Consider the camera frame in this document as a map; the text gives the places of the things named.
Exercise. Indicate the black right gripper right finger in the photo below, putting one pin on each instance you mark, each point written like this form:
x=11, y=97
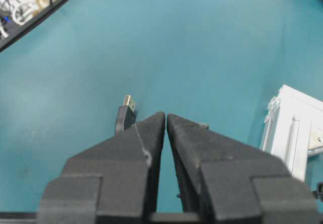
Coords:
x=237, y=183

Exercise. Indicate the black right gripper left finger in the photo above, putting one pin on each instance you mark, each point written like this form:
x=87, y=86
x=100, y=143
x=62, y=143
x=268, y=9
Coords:
x=115, y=181

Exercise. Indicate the aluminium extrusion frame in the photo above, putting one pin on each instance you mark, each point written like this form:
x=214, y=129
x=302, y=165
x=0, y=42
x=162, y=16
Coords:
x=293, y=129

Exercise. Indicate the black table edge rail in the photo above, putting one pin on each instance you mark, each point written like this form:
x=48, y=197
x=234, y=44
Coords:
x=31, y=24

